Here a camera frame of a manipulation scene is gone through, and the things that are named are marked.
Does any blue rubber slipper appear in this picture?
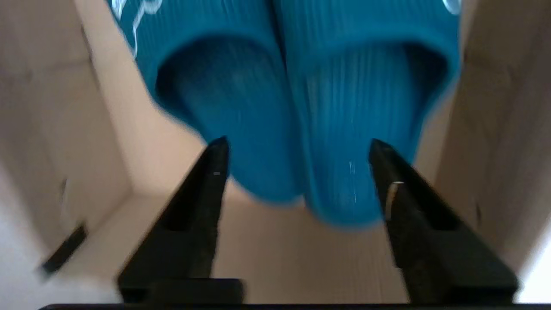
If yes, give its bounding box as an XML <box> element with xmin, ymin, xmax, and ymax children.
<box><xmin>273</xmin><ymin>0</ymin><xmax>463</xmax><ymax>229</ymax></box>
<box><xmin>105</xmin><ymin>0</ymin><xmax>302</xmax><ymax>204</ymax></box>

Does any brown cardboard shoe box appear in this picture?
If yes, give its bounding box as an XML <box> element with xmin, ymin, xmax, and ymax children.
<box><xmin>0</xmin><ymin>0</ymin><xmax>551</xmax><ymax>304</ymax></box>

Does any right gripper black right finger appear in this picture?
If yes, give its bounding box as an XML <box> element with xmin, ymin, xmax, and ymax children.
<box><xmin>369</xmin><ymin>139</ymin><xmax>518</xmax><ymax>304</ymax></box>

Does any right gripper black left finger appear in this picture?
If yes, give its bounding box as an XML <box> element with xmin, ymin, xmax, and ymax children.
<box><xmin>118</xmin><ymin>137</ymin><xmax>244</xmax><ymax>304</ymax></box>

